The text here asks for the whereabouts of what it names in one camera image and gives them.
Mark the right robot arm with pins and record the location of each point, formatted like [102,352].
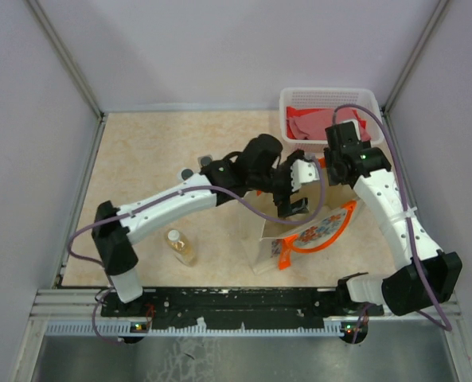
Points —
[424,274]

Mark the aluminium frame rail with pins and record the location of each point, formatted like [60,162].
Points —
[65,303]

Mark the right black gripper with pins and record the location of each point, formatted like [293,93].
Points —
[333,180]

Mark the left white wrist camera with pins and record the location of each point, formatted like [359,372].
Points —
[304,172]

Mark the amber liquid bottle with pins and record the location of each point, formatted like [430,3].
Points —
[181,246]

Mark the white bottle black cap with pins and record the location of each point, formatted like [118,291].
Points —
[185,173]

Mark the white plastic basket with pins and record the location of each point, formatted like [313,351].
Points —
[306,98]

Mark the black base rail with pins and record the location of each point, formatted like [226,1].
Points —
[232,307]

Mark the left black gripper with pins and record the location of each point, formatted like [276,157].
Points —
[287,209]

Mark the canvas bag orange handles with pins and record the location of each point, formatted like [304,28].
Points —
[270,245]

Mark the red cloth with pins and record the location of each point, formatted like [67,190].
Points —
[311,124]

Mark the clear bottle black cap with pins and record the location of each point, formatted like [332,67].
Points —
[204,160]

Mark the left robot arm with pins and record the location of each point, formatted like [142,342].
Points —
[257,167]

